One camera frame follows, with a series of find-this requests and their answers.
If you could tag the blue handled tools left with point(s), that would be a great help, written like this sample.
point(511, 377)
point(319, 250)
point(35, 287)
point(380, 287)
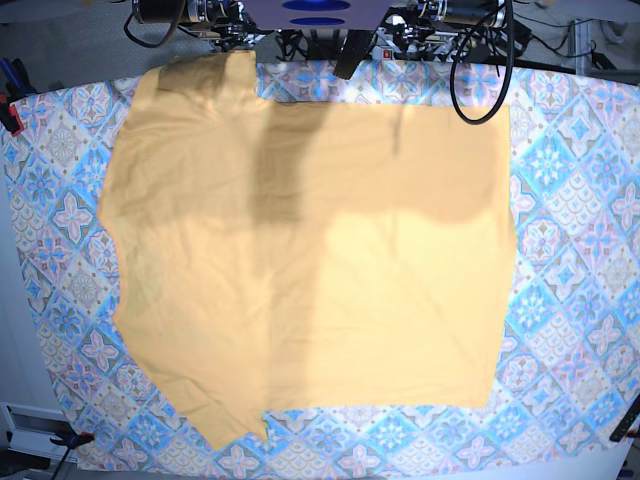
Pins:
point(18, 82)

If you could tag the black clamp top centre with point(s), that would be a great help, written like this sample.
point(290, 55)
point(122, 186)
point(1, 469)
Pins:
point(354, 50)

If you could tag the red clamp left edge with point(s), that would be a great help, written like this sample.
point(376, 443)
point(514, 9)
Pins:
point(10, 119)

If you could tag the black clamp right edge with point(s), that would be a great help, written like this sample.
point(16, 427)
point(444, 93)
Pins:
point(624, 428)

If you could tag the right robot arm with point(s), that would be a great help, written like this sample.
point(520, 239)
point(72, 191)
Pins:
point(224, 25)

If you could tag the orange black clamp bottom left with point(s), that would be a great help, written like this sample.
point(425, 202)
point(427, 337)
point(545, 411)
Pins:
point(71, 442)

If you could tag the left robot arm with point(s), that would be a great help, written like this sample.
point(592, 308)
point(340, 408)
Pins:
point(429, 31)

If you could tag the white rail bottom left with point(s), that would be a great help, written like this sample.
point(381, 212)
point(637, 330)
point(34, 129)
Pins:
point(30, 430)

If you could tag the patterned blue tablecloth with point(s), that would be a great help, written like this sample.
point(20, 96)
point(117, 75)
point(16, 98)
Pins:
point(567, 372)

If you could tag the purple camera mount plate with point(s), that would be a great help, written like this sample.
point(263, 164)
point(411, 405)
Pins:
point(320, 14)

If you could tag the yellow T-shirt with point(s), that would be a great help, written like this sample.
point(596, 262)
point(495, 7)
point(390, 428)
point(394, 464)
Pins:
point(280, 256)

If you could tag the white power strip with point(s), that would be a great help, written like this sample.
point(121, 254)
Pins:
point(386, 53)

